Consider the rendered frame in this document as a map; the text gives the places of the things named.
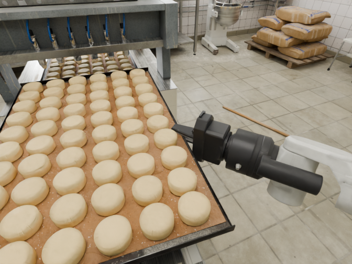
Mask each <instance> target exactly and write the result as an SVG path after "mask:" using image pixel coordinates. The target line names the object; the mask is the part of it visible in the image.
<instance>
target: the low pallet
mask: <svg viewBox="0 0 352 264"><path fill-rule="evenodd" d="M244 42H245V43H247V44H248V47H247V49H248V50H255V49H261V50H263V51H265V52H266V55H265V58H268V59H269V58H274V57H279V58H282V59H285V60H287V61H288V64H287V68H289V69H291V68H296V67H300V66H303V65H307V64H312V63H316V62H320V61H324V60H326V59H327V58H333V57H334V55H332V54H329V53H326V52H325V53H324V54H320V55H317V56H313V57H309V58H305V59H296V58H293V57H290V56H287V55H285V54H282V53H281V52H280V51H279V49H278V46H276V47H271V48H270V47H266V46H263V45H260V44H258V43H256V42H255V41H254V40H252V41H251V40H248V41H244Z"/></svg>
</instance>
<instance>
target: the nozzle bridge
mask: <svg viewBox="0 0 352 264"><path fill-rule="evenodd" d="M123 13H125V31H126V39H127V41H126V42H122V39H121V36H120V23H123ZM105 14H107V29H108V31H109V36H110V41H111V43H109V44H106V43H105V39H104V34H103V24H105ZM87 15H88V16H89V27H90V31H91V33H92V36H93V40H94V41H93V42H94V45H92V46H90V45H89V44H88V41H87V37H86V29H85V26H86V25H87V21H86V16H87ZM67 17H70V18H69V20H70V27H71V30H72V32H73V34H74V37H75V40H76V44H77V46H76V47H71V44H70V41H69V37H68V34H67V33H68V31H67V26H68V22H67ZM47 18H49V26H50V28H51V29H52V31H53V33H54V34H55V36H56V39H57V42H58V46H59V48H58V49H54V48H53V47H52V44H51V41H50V38H49V36H48V27H47ZM26 19H29V21H28V27H29V30H30V29H31V30H32V31H33V34H34V35H35V36H36V38H37V41H38V43H39V47H40V50H39V51H35V50H34V48H33V46H32V44H31V42H30V40H29V38H28V35H27V29H26ZM177 47H178V3H177V2H175V1H173V0H137V1H129V2H109V3H89V4H69V5H48V6H28V7H8V8H0V94H1V96H2V98H3V100H4V101H5V103H7V102H13V101H14V99H15V97H16V96H17V94H18V92H19V90H20V88H21V86H20V84H19V82H18V80H17V78H16V76H15V74H14V72H13V70H12V68H11V66H10V63H16V62H26V61H35V60H45V59H54V58H64V57H73V56H83V55H89V54H99V53H108V52H118V51H127V50H137V49H147V48H156V56H157V70H158V72H159V73H160V75H161V77H162V78H163V79H170V78H171V61H170V49H172V48H177Z"/></svg>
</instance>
